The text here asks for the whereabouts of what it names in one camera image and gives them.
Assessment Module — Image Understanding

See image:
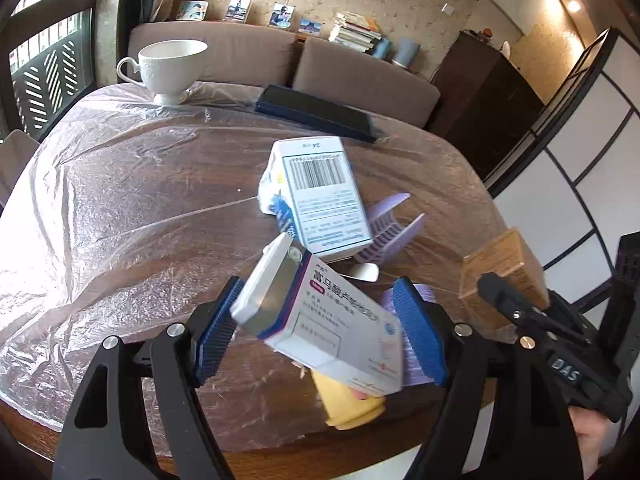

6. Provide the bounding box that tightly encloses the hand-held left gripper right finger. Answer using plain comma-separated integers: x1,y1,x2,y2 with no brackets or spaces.
392,276,586,480

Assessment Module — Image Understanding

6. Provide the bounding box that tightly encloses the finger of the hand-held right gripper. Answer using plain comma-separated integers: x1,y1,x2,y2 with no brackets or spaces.
476,272,596,348
600,232,640,386

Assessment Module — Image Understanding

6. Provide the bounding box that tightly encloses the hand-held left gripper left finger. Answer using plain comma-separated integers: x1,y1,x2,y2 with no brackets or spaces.
52,276,246,480

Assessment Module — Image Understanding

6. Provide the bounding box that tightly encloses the white purple-striped medicine box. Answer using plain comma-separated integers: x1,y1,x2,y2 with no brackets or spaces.
230,232,403,396

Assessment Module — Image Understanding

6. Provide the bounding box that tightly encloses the blue white snack packet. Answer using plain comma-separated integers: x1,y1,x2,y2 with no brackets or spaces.
257,157,301,241

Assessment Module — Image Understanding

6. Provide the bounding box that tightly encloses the person's right hand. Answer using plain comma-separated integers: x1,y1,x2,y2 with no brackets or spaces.
570,404,626,468

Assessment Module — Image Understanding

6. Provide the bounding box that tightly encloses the wooden box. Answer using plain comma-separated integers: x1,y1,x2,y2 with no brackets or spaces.
459,227,551,331

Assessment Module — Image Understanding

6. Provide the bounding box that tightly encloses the metal spoon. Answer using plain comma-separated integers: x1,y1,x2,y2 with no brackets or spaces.
345,261,381,282

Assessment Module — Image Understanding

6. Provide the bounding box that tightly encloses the yellow plastic container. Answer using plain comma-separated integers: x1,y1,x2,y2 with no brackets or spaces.
312,370,386,431

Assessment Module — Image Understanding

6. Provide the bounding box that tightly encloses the black-framed white sliding screen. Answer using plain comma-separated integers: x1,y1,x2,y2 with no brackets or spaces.
487,27,640,311

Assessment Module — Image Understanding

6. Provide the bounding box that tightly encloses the clear plastic table cover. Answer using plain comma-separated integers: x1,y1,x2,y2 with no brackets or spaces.
0,81,543,431

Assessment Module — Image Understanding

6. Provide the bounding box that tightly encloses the white barcode medicine box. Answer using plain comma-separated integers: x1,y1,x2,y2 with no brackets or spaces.
270,136,373,261

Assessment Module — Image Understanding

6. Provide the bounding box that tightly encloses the dark wooden cabinet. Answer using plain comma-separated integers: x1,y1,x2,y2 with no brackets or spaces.
430,30,546,181

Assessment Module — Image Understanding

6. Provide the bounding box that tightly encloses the brown sofa cushion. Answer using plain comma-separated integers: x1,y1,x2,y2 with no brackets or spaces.
127,22,306,88
292,37,441,131

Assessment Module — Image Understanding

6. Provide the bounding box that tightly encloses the white porcelain cup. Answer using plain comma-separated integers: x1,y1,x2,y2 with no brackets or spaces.
116,39,209,107

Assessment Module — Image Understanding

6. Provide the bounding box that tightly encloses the stack of books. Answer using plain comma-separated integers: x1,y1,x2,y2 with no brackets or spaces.
328,11,383,55

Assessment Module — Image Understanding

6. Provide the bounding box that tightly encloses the large window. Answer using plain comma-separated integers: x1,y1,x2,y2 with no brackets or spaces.
0,0,106,141

